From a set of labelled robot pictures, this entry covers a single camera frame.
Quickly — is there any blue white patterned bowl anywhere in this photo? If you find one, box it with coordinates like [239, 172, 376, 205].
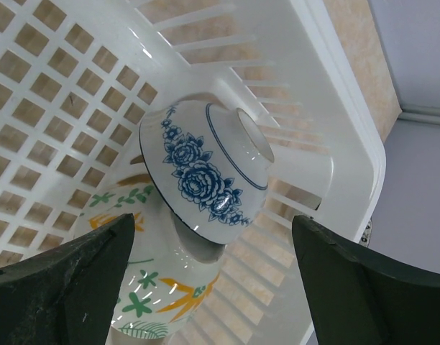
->
[139, 100, 275, 244]

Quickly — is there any green orange floral bowl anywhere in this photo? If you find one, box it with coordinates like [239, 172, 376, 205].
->
[74, 173, 225, 340]

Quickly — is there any grey patterned bowl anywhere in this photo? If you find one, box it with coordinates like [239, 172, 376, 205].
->
[359, 219, 372, 247]

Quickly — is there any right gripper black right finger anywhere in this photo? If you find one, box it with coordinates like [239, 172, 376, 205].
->
[292, 216, 440, 344]

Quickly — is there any white plastic dish rack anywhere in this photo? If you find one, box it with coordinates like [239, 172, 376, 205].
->
[0, 1, 385, 344]

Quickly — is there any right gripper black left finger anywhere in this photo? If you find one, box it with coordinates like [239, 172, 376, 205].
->
[0, 213, 134, 344]

